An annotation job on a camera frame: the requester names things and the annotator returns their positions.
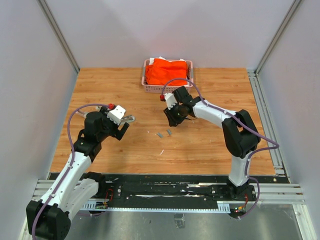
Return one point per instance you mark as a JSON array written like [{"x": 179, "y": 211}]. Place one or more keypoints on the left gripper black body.
[{"x": 111, "y": 128}]

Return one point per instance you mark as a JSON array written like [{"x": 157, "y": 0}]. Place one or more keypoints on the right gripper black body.
[{"x": 175, "y": 114}]

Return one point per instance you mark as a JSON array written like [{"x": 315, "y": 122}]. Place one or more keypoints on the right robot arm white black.
[{"x": 240, "y": 133}]

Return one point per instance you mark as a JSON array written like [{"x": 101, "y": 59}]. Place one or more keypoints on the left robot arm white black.
[{"x": 51, "y": 216}]

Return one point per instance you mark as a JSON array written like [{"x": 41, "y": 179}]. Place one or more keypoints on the pink plastic basket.
[{"x": 157, "y": 89}]

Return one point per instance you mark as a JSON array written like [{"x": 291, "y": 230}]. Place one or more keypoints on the orange cloth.
[{"x": 161, "y": 71}]

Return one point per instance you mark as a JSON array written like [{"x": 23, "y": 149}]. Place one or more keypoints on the white paper in basket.
[{"x": 152, "y": 59}]

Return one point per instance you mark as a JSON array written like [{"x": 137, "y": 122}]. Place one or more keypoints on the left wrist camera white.
[{"x": 115, "y": 115}]

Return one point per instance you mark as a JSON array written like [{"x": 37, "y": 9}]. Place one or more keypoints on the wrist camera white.
[
  {"x": 170, "y": 100},
  {"x": 115, "y": 115}
]

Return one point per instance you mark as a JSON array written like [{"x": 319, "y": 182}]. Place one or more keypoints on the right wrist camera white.
[{"x": 170, "y": 100}]

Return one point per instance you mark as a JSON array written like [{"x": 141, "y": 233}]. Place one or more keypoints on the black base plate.
[{"x": 168, "y": 187}]

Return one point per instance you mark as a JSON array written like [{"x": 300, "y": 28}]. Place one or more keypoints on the grey slotted cable duct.
[{"x": 149, "y": 205}]

